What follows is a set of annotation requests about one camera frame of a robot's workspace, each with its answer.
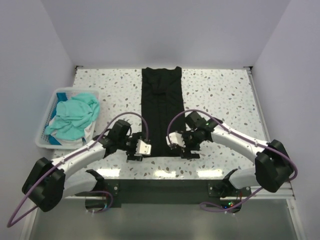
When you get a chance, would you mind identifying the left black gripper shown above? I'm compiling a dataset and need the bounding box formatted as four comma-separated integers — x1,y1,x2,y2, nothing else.
117,132,146,161

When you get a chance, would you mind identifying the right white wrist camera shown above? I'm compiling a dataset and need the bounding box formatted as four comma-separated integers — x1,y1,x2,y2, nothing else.
165,132,186,148

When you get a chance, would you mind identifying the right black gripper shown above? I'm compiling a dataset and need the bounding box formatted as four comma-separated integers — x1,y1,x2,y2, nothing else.
178,129,203,161

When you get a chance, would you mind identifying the blue t shirt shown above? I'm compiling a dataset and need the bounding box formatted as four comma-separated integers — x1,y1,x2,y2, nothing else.
56,92,68,103

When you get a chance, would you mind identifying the black t shirt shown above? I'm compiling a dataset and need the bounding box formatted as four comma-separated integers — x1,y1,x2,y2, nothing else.
141,66,185,157

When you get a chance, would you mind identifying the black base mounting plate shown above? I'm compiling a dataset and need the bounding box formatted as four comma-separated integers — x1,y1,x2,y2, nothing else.
80,179,251,212

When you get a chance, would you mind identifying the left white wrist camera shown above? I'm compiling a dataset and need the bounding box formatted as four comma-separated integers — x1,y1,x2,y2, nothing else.
135,139,152,156

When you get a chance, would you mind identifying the white plastic laundry basket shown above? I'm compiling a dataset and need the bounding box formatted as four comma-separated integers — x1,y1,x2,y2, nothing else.
35,87,100,150

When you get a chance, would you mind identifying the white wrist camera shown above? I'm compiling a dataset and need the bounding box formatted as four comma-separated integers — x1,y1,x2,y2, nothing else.
165,132,186,148
135,139,152,156

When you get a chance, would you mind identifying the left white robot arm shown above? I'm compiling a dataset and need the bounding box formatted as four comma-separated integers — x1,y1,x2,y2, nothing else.
22,119,152,212

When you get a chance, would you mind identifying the teal t shirt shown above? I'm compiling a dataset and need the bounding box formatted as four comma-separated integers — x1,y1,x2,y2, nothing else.
44,92,100,141

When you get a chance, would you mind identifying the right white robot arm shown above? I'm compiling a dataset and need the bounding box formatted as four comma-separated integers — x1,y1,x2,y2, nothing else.
170,111,297,198

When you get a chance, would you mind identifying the aluminium frame rail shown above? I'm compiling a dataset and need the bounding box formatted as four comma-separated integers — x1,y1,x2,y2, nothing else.
249,181,296,201

